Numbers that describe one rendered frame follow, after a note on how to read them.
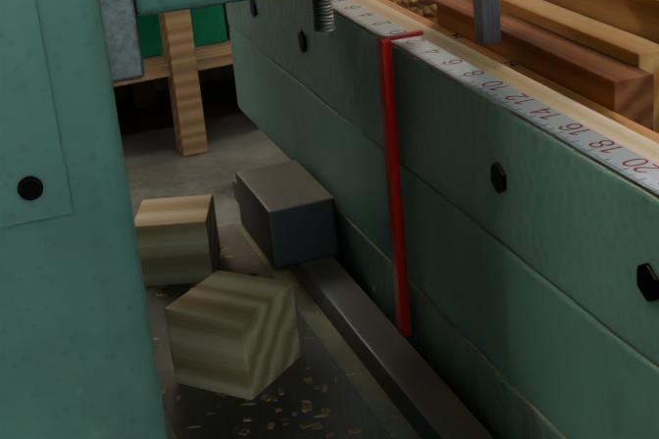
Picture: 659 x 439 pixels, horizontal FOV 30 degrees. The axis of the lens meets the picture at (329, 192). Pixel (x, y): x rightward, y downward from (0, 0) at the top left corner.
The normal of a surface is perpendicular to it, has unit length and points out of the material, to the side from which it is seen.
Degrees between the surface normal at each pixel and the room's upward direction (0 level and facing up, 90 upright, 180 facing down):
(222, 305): 0
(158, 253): 90
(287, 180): 0
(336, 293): 0
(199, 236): 90
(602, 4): 90
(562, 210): 90
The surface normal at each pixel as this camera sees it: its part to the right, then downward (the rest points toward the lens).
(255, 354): 0.86, 0.11
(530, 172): -0.94, 0.19
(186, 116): 0.39, 0.30
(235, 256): -0.09, -0.93
